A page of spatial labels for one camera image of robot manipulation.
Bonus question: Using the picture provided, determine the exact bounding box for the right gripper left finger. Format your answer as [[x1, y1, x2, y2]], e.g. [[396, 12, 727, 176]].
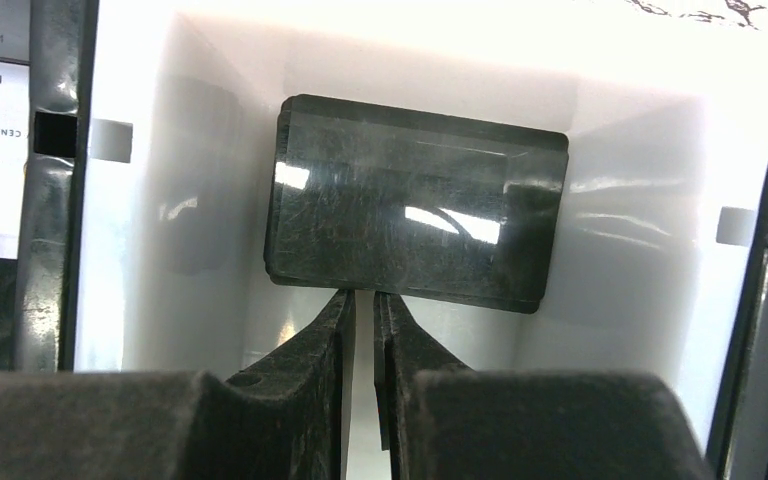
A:
[[0, 290, 355, 479]]

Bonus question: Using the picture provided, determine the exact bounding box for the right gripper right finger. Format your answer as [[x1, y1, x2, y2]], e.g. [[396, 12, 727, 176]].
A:
[[373, 292, 714, 479]]

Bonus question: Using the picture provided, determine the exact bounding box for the black object in white bin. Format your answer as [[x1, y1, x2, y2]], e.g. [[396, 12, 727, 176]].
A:
[[264, 94, 569, 314]]

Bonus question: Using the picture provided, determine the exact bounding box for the black bin left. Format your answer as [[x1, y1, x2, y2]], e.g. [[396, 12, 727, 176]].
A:
[[0, 1, 99, 372]]

